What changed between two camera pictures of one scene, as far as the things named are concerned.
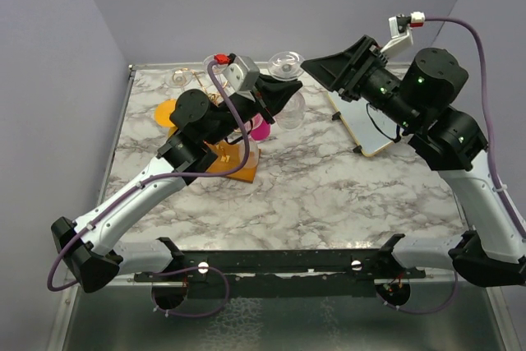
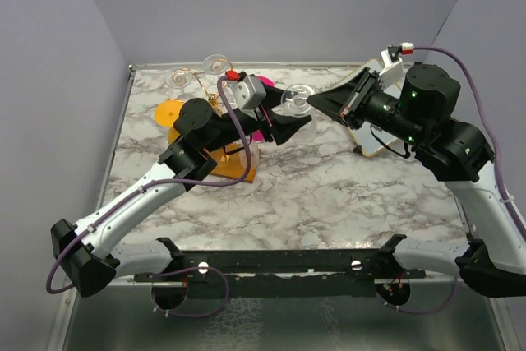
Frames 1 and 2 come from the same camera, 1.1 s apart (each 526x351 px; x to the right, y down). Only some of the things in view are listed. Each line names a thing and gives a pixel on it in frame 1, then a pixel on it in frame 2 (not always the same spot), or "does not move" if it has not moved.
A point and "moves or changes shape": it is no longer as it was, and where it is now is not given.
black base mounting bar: x=277 y=274 does not move
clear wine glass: x=178 y=77 does not move
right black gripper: x=340 y=72 -> x=345 y=101
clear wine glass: x=286 y=66 moves or changes shape
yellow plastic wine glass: x=162 y=113 does not move
